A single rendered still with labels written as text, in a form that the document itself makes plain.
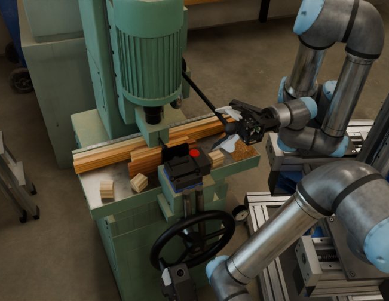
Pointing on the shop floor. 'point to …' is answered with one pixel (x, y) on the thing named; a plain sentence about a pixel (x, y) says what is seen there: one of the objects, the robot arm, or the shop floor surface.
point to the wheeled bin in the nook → (15, 48)
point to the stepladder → (12, 178)
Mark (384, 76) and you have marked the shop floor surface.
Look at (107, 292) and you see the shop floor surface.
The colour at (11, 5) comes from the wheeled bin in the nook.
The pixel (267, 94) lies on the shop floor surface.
